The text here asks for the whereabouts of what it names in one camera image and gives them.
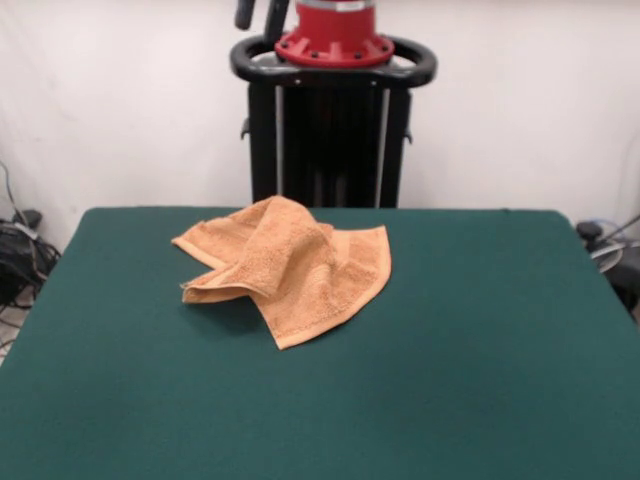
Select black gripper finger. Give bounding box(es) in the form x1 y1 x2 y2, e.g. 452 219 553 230
234 0 258 32
263 0 292 42

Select tan terry towel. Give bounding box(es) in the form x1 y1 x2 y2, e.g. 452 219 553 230
170 194 394 351

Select dark green table cloth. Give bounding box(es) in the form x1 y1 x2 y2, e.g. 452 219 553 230
0 206 640 480

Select grey chair base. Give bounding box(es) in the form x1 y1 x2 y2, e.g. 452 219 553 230
574 214 640 324

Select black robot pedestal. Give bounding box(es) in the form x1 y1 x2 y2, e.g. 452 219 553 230
229 33 439 210

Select black cable tangle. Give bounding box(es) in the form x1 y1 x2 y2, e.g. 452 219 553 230
0 159 62 351

